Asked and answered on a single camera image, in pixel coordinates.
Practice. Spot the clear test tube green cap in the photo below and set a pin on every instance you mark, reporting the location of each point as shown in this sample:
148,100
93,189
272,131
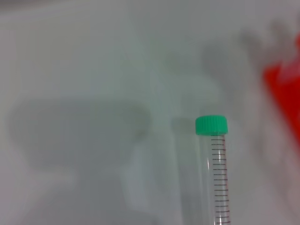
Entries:
211,125

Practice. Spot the orange test tube rack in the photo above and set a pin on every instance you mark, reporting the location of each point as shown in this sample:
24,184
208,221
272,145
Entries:
287,93

